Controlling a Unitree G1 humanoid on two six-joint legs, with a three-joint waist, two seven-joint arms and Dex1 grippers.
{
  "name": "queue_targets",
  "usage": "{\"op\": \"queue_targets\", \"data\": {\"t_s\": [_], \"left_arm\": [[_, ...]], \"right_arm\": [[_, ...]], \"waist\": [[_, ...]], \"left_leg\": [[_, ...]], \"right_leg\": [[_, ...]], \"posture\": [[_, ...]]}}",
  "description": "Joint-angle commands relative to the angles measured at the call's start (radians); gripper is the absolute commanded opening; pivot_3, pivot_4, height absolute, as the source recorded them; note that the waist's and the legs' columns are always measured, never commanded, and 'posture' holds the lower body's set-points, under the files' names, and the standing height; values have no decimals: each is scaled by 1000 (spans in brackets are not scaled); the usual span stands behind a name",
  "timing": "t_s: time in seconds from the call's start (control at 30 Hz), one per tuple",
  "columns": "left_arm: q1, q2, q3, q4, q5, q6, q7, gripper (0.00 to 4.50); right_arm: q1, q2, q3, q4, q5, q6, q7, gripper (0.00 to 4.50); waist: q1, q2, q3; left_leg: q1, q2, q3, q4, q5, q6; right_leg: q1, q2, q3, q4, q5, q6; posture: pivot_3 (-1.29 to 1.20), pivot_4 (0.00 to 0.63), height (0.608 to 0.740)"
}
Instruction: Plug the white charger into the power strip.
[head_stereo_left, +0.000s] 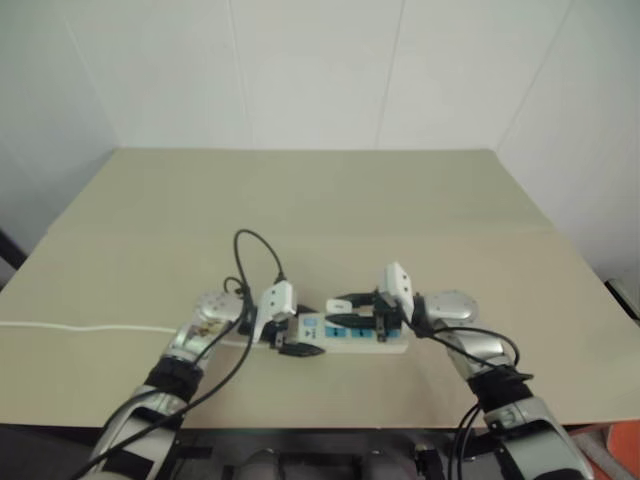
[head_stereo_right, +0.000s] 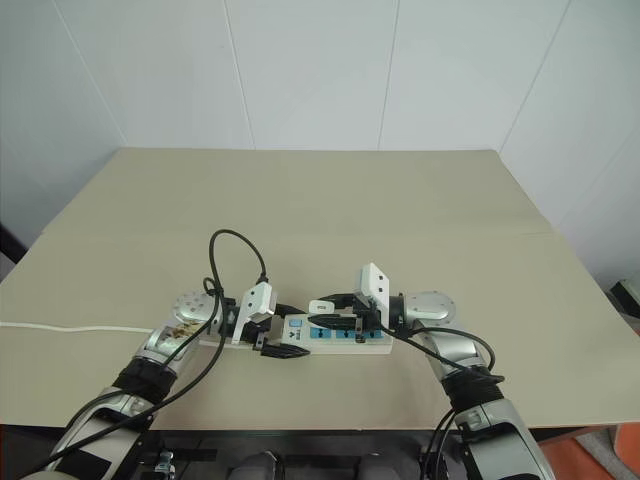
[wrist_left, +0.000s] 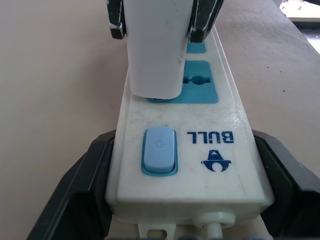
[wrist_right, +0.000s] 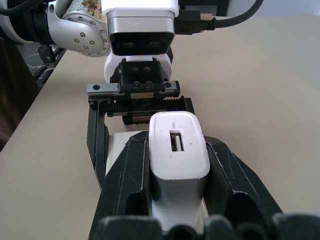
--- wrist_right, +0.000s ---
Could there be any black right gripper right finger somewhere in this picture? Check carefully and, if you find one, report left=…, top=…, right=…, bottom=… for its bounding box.
left=204, top=135, right=285, bottom=219

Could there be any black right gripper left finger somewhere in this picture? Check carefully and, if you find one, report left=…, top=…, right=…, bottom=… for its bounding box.
left=88, top=130, right=151, bottom=240

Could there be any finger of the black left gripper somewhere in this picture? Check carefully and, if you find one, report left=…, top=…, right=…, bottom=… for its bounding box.
left=86, top=97, right=111, bottom=192
left=180, top=96, right=196, bottom=118

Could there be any white usb charger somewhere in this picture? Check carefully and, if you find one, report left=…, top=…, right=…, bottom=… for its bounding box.
left=148, top=110, right=211, bottom=233

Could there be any dark brown furniture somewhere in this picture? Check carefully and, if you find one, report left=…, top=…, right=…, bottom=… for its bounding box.
left=0, top=39, right=41, bottom=152

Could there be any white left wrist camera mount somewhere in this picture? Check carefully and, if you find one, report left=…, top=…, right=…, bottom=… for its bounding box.
left=100, top=0, right=180, bottom=84

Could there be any black metal frame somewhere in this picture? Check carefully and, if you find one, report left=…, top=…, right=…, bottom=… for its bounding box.
left=24, top=42, right=68, bottom=85

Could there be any black camera cable with plug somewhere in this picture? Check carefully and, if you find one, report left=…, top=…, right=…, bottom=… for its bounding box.
left=174, top=0, right=266, bottom=35

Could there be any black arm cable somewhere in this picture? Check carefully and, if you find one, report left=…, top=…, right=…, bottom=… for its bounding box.
left=0, top=0, right=52, bottom=16

